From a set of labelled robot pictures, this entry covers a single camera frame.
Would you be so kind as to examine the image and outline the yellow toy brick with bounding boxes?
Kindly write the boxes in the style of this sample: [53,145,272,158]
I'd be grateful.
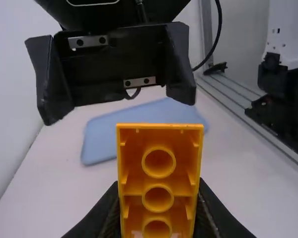
[115,122,205,238]

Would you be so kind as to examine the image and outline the blue mat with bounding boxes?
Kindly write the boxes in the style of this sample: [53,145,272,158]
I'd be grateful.
[79,97,211,168]

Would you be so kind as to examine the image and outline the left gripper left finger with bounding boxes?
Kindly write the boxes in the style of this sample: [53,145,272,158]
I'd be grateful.
[61,180,122,238]

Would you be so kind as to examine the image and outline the silver rails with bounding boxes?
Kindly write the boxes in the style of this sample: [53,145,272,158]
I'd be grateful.
[195,0,298,160]

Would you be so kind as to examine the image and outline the black cable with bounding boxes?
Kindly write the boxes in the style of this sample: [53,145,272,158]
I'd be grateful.
[191,0,224,72]

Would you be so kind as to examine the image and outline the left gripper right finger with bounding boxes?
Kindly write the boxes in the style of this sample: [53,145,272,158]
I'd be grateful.
[193,177,254,238]

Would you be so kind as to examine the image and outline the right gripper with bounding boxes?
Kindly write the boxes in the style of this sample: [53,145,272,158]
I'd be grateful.
[24,0,197,126]

